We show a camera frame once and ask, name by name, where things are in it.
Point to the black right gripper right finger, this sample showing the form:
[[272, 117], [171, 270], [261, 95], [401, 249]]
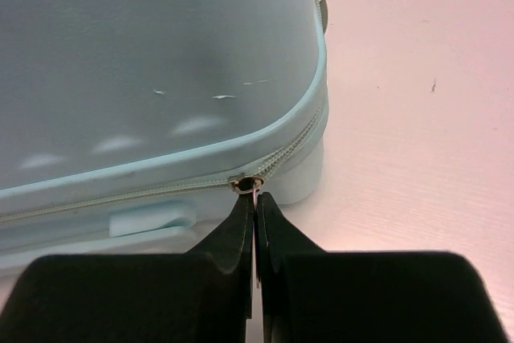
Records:
[[313, 295]]

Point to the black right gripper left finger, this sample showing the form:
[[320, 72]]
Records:
[[202, 295]]

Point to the light blue suitcase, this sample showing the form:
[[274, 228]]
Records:
[[125, 122]]

